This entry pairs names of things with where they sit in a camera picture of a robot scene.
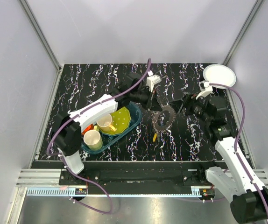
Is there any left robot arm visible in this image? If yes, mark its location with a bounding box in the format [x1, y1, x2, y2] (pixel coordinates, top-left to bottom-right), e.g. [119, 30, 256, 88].
[47, 71, 161, 185]

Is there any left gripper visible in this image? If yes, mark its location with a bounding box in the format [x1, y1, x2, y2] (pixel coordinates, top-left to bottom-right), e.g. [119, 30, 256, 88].
[130, 86, 162, 112]

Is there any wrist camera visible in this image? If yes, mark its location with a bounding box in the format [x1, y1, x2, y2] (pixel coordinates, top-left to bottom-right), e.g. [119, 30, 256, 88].
[146, 75, 161, 92]
[196, 81, 213, 99]

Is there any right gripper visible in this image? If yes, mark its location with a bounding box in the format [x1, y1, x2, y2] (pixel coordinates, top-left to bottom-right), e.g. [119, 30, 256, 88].
[168, 92, 212, 124]

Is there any white paper plate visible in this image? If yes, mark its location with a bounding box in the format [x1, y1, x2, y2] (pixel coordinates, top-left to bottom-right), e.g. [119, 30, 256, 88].
[203, 64, 237, 89]

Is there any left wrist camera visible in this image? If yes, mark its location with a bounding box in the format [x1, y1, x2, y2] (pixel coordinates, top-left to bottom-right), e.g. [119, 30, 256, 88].
[146, 75, 161, 92]

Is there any pale yellow cup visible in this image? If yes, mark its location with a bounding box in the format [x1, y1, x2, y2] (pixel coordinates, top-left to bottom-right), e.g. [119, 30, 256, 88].
[83, 130, 103, 151]

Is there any teal plastic tray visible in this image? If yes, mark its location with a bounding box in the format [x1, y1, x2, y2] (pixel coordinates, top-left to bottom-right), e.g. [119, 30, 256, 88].
[81, 102, 142, 154]

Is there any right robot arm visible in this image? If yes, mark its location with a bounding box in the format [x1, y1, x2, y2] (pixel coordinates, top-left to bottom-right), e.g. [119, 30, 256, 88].
[170, 95, 268, 224]

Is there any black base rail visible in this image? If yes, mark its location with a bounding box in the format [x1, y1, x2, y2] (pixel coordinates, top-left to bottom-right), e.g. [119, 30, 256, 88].
[58, 161, 221, 196]

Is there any orange object in tray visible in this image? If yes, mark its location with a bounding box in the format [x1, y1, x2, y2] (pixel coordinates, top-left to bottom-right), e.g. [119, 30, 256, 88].
[83, 124, 94, 133]

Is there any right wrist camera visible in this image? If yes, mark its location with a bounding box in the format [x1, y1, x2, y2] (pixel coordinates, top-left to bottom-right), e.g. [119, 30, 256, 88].
[196, 81, 213, 99]

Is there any yellow-green dotted plate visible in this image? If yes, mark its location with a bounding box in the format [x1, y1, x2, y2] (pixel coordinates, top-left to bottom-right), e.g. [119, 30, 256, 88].
[100, 107, 131, 136]

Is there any yellow mug with handle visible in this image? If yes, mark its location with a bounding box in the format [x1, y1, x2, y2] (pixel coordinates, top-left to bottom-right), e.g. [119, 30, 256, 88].
[97, 114, 116, 132]

